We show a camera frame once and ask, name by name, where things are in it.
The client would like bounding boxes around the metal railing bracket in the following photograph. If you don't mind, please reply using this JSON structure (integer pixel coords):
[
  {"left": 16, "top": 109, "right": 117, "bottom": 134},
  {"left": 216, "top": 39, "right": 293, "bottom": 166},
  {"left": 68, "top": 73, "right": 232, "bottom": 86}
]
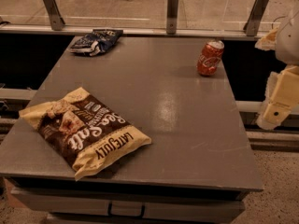
[
  {"left": 166, "top": 0, "right": 178, "bottom": 35},
  {"left": 243, "top": 0, "right": 269, "bottom": 36},
  {"left": 43, "top": 0, "right": 65, "bottom": 31}
]

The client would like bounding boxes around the left metal railing bracket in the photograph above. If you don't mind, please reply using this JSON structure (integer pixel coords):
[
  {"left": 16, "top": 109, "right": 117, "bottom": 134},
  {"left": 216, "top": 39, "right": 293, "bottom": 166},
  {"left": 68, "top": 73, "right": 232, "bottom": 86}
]
[{"left": 43, "top": 0, "right": 65, "bottom": 31}]

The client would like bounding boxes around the middle metal railing bracket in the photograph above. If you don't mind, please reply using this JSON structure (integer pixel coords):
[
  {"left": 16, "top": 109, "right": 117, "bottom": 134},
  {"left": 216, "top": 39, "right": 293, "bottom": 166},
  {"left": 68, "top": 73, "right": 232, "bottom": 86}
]
[{"left": 166, "top": 0, "right": 178, "bottom": 35}]

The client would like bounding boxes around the blue chip bag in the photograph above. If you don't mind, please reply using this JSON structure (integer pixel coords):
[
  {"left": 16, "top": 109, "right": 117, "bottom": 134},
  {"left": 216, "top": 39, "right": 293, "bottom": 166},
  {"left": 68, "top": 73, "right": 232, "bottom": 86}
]
[{"left": 69, "top": 29, "right": 123, "bottom": 57}]

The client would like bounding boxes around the right metal railing bracket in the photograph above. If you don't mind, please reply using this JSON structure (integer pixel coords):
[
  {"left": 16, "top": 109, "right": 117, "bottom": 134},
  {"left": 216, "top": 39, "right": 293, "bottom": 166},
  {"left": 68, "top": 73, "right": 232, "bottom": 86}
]
[{"left": 243, "top": 0, "right": 269, "bottom": 36}]

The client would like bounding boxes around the orange soda can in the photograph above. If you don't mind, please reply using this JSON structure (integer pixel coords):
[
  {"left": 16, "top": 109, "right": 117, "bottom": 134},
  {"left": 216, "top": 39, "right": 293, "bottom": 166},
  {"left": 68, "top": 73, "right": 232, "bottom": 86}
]
[{"left": 197, "top": 40, "right": 224, "bottom": 77}]

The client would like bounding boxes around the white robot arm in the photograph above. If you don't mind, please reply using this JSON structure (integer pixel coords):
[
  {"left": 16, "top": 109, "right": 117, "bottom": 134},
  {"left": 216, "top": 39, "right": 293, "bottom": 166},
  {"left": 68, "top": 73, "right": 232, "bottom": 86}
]
[{"left": 255, "top": 0, "right": 299, "bottom": 130}]

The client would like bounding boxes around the grey table cabinet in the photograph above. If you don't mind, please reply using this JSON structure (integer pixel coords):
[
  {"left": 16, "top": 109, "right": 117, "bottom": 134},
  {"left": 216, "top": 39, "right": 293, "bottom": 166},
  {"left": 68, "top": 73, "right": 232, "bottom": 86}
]
[{"left": 0, "top": 37, "right": 263, "bottom": 224}]

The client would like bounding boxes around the horizontal metal rail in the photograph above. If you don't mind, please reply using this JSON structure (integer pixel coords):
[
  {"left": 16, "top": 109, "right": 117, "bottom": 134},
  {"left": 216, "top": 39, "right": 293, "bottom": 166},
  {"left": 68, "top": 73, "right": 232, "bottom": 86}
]
[{"left": 0, "top": 23, "right": 266, "bottom": 39}]

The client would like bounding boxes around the black drawer handle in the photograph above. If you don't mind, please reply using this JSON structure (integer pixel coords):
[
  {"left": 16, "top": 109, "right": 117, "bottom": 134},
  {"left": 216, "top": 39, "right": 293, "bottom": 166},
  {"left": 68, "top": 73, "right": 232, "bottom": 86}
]
[{"left": 107, "top": 201, "right": 145, "bottom": 218}]

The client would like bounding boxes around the brown Late July chip bag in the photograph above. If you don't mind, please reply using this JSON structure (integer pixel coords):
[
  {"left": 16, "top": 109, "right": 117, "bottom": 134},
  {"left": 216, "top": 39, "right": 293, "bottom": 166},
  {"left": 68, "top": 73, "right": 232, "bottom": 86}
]
[{"left": 20, "top": 88, "right": 151, "bottom": 180}]

